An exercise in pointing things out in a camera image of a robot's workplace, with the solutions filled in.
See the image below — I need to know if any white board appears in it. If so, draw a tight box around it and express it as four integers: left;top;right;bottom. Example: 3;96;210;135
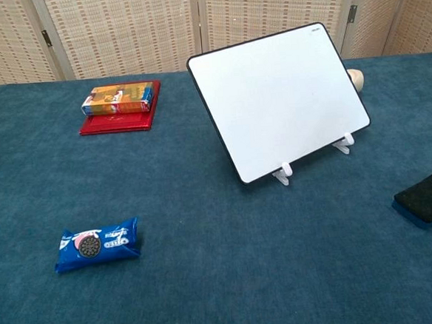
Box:
184;18;375;189

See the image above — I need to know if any woven folding screen panel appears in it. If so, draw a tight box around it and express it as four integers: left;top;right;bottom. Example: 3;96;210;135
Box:
0;0;67;91
378;0;432;58
337;0;417;61
30;0;205;84
195;0;375;70

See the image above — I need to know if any orange printed snack box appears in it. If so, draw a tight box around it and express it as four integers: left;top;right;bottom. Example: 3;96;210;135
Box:
80;81;157;117

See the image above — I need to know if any black eraser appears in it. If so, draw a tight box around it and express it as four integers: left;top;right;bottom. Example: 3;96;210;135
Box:
389;171;432;232

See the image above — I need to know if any blue Oreo cookie pack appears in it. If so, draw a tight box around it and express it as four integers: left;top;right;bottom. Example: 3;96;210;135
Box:
50;216;143;275

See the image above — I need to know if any red box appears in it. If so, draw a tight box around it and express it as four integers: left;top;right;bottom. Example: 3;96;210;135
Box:
75;79;165;137

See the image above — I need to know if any blue table cloth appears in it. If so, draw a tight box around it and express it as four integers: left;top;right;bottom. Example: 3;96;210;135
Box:
0;53;432;324

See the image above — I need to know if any beige squeeze bottle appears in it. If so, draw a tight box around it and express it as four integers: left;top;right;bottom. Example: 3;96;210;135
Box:
345;68;366;93

